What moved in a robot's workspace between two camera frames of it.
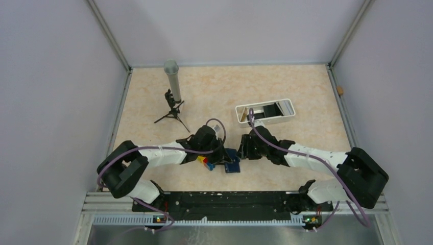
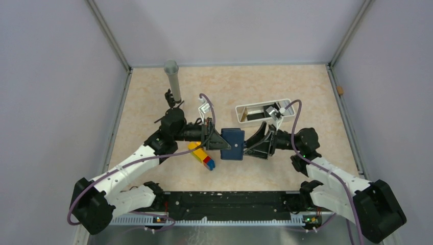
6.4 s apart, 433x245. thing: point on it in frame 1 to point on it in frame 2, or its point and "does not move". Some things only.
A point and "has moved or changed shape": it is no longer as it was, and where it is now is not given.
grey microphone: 171,67 does not move
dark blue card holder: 233,166 has moved or changed shape
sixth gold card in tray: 244,115 does not move
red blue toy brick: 210,166 does not move
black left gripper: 221,155 to 216,142
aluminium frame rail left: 104,23 does not move
